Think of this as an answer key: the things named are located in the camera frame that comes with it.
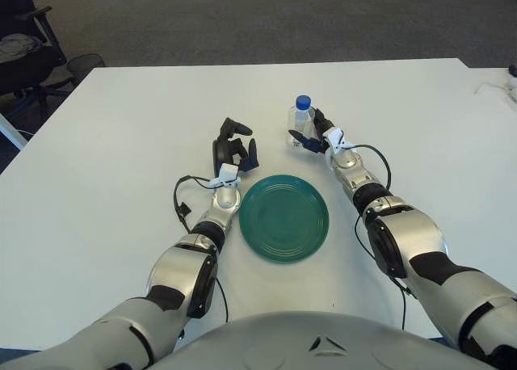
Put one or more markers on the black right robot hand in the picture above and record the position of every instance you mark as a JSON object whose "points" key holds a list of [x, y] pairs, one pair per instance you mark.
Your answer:
{"points": [[321, 123]]}

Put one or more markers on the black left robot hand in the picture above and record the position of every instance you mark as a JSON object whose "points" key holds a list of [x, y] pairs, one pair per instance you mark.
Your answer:
{"points": [[220, 152]]}

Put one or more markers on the clear bottle with blue cap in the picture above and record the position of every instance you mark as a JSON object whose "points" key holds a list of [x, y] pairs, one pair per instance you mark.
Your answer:
{"points": [[301, 119]]}

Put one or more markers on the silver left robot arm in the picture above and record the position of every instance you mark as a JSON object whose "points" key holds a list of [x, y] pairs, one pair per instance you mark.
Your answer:
{"points": [[182, 265]]}

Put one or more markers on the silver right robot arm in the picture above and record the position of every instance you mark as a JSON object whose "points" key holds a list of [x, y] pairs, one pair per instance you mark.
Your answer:
{"points": [[404, 232]]}

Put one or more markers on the green round plate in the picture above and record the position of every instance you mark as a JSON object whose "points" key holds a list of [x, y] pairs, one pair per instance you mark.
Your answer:
{"points": [[282, 220]]}

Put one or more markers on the white and grey VR controller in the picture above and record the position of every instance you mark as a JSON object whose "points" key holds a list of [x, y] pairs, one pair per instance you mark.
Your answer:
{"points": [[513, 87]]}

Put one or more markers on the dark handheld screen controller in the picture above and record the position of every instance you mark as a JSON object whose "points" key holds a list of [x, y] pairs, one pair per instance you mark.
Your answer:
{"points": [[514, 69]]}

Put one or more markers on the white table leg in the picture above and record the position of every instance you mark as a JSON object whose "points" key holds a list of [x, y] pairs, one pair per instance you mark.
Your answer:
{"points": [[12, 131]]}

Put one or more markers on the black office chair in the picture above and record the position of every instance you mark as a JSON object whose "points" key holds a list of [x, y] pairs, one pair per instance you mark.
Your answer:
{"points": [[24, 71]]}

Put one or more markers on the grey robot torso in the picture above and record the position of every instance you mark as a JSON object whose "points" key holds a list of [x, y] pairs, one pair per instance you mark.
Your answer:
{"points": [[323, 346]]}

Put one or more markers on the grey cloth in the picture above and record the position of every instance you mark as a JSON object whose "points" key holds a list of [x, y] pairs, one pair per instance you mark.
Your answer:
{"points": [[16, 47]]}

